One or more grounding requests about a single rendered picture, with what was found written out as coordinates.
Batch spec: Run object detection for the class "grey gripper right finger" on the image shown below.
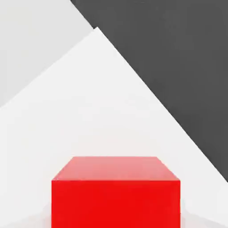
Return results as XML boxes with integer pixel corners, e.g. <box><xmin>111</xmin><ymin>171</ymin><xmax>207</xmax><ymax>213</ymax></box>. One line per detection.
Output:
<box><xmin>180</xmin><ymin>205</ymin><xmax>212</xmax><ymax>228</ymax></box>

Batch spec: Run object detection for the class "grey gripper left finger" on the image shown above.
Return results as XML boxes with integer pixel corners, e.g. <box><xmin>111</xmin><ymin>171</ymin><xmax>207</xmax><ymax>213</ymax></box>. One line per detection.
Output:
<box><xmin>33</xmin><ymin>203</ymin><xmax>53</xmax><ymax>228</ymax></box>

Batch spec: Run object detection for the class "small red cube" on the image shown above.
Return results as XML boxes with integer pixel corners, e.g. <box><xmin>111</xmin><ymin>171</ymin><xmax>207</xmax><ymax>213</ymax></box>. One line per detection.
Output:
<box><xmin>51</xmin><ymin>156</ymin><xmax>181</xmax><ymax>228</ymax></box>

